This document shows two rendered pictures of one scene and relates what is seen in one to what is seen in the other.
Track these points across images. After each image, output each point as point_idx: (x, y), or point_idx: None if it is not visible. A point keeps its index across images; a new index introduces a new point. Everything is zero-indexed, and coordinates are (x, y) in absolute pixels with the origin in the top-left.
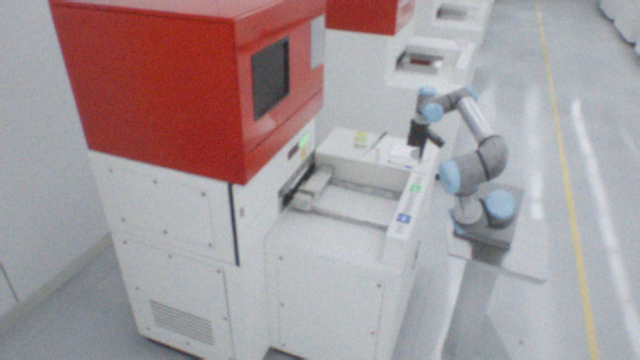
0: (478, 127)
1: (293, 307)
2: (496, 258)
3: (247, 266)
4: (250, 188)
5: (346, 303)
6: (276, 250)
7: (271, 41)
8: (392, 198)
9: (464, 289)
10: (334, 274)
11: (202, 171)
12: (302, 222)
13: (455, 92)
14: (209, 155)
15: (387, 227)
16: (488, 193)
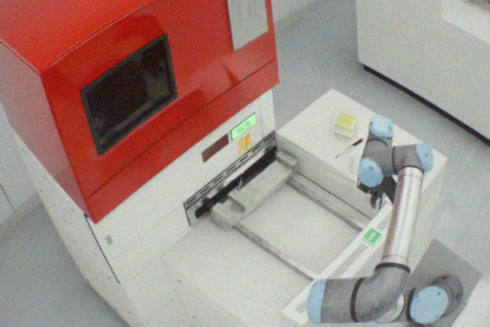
0: (390, 236)
1: (204, 324)
2: None
3: (133, 284)
4: (121, 213)
5: None
6: (173, 272)
7: (122, 56)
8: (358, 229)
9: None
10: (230, 321)
11: (65, 190)
12: (216, 245)
13: (403, 151)
14: (64, 180)
15: None
16: (446, 268)
